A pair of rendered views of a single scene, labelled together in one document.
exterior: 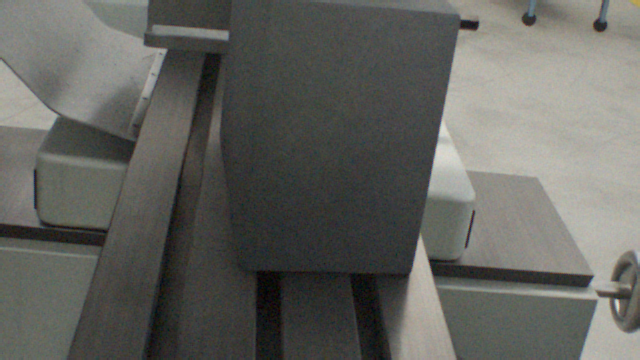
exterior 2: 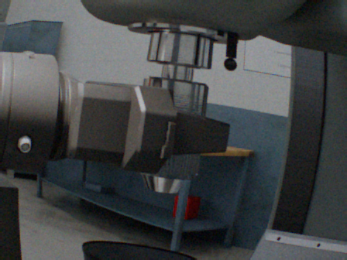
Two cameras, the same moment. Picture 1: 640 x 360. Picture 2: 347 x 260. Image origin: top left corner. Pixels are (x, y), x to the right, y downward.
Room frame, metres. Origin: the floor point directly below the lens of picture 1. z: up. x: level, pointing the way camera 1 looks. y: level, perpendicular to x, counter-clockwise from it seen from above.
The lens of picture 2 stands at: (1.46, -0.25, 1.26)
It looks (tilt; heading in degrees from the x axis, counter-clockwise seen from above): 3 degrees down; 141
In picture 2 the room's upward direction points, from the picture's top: 8 degrees clockwise
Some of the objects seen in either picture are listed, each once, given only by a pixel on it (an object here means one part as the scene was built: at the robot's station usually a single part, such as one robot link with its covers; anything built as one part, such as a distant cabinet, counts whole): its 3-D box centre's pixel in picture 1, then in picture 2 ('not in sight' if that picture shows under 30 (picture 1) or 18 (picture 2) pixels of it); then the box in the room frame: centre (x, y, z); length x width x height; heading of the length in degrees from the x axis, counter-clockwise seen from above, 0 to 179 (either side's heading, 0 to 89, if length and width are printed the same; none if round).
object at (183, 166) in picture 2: not in sight; (169, 134); (1.05, 0.07, 1.23); 0.05 x 0.05 x 0.06
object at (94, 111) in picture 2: not in sight; (59, 119); (1.04, -0.02, 1.23); 0.13 x 0.12 x 0.10; 172
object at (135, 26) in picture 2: not in sight; (183, 31); (1.05, 0.07, 1.31); 0.09 x 0.09 x 0.01
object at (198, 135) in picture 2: not in sight; (192, 134); (1.08, 0.07, 1.23); 0.06 x 0.02 x 0.03; 82
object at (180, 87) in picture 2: not in sight; (176, 86); (1.05, 0.07, 1.26); 0.05 x 0.05 x 0.01
